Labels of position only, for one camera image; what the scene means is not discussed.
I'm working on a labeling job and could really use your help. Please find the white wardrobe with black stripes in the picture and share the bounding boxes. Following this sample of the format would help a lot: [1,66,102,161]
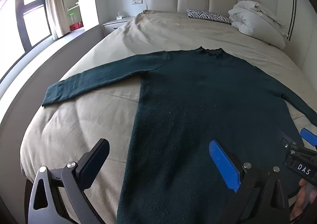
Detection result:
[277,0,317,75]

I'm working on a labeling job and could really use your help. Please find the green plastic item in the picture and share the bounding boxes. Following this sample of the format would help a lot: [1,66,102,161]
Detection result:
[66,6,80,23]

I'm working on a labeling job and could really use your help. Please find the white nightstand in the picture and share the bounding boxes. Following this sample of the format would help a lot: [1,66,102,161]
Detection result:
[103,16,135,36]

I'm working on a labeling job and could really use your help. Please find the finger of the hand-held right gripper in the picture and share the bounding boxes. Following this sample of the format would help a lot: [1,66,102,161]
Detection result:
[300,128,317,148]
[281,134,299,151]

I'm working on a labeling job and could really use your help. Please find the white folded duvet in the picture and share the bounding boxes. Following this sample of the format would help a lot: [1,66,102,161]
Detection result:
[228,1,289,50]

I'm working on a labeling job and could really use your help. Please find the beige curtain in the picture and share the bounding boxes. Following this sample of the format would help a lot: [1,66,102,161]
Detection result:
[46,0,69,39]

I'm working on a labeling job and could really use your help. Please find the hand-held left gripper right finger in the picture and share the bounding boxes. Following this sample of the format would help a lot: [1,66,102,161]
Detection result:
[209,140,291,224]

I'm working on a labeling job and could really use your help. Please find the dark green knit sweater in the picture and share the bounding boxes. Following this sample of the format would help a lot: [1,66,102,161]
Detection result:
[42,46,317,224]

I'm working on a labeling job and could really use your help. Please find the black framed window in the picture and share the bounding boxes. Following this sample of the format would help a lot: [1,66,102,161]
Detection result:
[0,0,53,82]

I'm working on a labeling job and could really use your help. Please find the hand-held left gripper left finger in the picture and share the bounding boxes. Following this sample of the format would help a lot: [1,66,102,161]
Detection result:
[26,139,110,224]

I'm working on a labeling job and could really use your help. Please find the person's right hand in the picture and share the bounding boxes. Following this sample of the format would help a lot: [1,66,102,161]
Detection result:
[290,179,317,222]

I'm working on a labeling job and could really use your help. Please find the zebra print pillow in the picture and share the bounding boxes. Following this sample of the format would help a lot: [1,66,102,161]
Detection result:
[186,9,232,25]

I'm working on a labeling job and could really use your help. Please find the bed with beige sheet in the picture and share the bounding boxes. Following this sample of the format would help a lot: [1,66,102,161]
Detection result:
[0,9,317,224]

